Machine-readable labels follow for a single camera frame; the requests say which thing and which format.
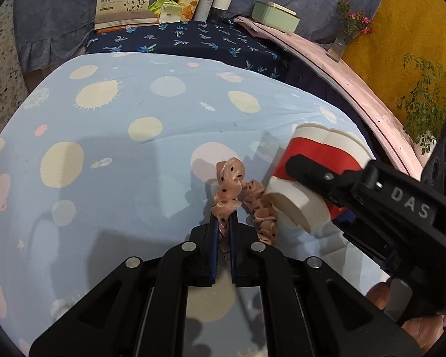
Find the yellow cloth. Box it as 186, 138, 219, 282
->
340, 0, 446, 145

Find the blue blanket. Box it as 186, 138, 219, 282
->
13, 0, 393, 82

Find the navy printed cloth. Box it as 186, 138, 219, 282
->
85, 20, 376, 157

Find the pink cloth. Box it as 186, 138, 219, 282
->
233, 15, 437, 179

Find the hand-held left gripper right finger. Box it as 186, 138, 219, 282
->
228, 210, 420, 357

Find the white carton flower print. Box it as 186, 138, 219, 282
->
94, 0, 160, 32

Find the person's right hand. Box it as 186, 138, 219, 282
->
367, 281, 446, 357

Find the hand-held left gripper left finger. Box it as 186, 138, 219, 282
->
29, 214, 221, 357

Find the yellow printed tin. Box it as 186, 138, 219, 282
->
178, 0, 201, 21

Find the pink dotted scrunchie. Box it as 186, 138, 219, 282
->
212, 157, 280, 256

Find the red and white paper cup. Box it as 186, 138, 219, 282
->
266, 123, 369, 236

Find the light blue spotted cloth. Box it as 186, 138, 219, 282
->
0, 52, 395, 357

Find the glass vase with pink flowers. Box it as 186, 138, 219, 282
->
327, 0, 374, 63

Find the green plant in white pot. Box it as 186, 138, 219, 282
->
396, 54, 446, 157

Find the white canister pink band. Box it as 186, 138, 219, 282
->
193, 0, 219, 22

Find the green packet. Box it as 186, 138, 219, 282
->
149, 0, 184, 23

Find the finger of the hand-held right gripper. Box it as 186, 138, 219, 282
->
284, 154, 370, 209
332, 208, 398, 273

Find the pale green box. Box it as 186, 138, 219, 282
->
251, 1, 301, 32

